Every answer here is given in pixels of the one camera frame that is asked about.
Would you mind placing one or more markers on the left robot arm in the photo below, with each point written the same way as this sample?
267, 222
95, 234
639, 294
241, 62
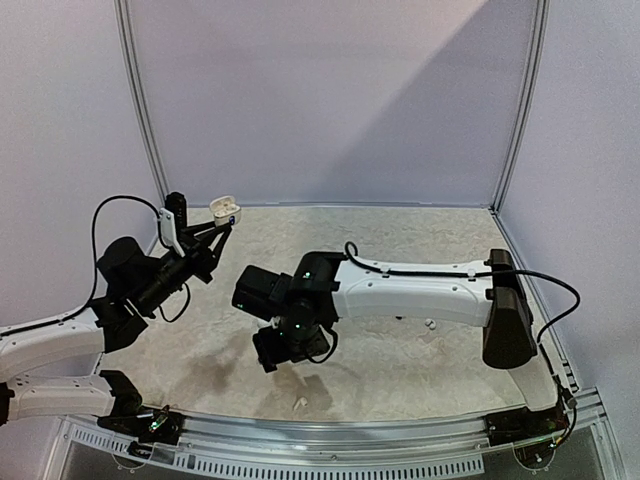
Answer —
137, 286

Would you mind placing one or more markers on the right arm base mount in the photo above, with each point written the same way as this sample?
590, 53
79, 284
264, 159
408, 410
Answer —
520, 424

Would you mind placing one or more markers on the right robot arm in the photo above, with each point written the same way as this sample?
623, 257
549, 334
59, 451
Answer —
301, 310

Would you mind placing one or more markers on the white stem earbud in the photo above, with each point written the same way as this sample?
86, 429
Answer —
300, 402

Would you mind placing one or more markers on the aluminium front rail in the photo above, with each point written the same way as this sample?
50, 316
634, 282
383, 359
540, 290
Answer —
232, 448

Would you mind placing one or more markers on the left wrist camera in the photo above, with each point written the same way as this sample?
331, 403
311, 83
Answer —
172, 219

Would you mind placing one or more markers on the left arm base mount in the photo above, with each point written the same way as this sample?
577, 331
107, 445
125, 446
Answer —
148, 425

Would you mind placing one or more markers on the left aluminium frame post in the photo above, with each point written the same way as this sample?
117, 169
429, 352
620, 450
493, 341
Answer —
124, 23

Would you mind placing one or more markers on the aluminium frame post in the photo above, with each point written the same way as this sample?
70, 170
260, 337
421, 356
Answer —
525, 101
124, 23

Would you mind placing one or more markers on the white charging case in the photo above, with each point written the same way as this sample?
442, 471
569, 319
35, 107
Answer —
225, 211

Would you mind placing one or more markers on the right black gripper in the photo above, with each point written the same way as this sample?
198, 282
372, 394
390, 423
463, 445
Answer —
267, 351

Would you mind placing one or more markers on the right aluminium frame post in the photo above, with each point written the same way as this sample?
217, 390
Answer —
525, 101

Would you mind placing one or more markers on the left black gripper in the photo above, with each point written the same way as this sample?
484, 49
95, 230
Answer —
196, 249

